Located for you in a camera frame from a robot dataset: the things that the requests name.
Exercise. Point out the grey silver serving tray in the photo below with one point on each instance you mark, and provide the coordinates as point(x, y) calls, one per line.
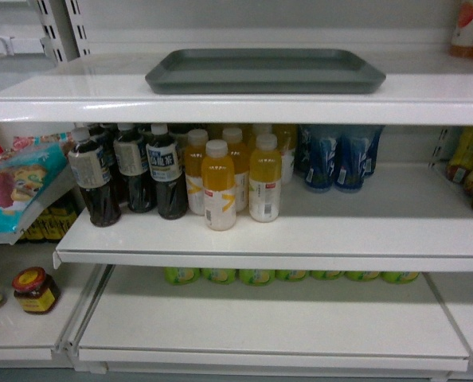
point(264, 71)

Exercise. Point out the orange juice bottle front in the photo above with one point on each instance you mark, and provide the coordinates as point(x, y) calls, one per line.
point(218, 179)

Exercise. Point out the orange juice bottle right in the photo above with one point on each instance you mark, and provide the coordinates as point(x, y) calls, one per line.
point(265, 179)

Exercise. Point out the orange juice bottle back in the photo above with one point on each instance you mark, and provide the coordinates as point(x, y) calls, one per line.
point(239, 153)

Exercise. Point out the dark tea bottle right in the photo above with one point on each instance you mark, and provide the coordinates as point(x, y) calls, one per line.
point(167, 172)

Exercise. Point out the dark tea bottle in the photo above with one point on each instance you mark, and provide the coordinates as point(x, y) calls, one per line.
point(93, 178)
point(131, 156)
point(167, 172)

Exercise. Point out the blue drink bottle left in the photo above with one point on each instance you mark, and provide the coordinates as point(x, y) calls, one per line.
point(322, 144)

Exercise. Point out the blue drink bottle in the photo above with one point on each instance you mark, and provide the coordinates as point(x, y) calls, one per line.
point(322, 144)
point(351, 157)

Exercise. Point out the green can row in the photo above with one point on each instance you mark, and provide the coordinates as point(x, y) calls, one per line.
point(258, 277)

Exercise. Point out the dark tea bottle middle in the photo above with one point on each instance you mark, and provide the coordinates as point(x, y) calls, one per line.
point(131, 156)

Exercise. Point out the blue drink bottle right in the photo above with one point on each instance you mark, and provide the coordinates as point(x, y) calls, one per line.
point(351, 157)

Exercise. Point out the dark tea bottle front left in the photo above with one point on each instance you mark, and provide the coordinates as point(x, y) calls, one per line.
point(93, 178)

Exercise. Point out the white bottom shelf board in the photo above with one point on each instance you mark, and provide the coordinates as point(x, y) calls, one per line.
point(308, 326)

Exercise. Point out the white middle shelf board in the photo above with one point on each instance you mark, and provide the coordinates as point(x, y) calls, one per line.
point(406, 217)

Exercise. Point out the teal snack bag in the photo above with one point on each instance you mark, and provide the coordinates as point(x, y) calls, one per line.
point(31, 179)

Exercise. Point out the red lid sauce jar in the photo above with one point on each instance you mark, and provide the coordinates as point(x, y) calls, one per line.
point(35, 290)

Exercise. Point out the yellow drink bottle right shelf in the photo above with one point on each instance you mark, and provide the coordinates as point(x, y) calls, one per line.
point(461, 163)

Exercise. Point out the orange drink bottle top right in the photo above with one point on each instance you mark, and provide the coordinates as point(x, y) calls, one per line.
point(462, 36)

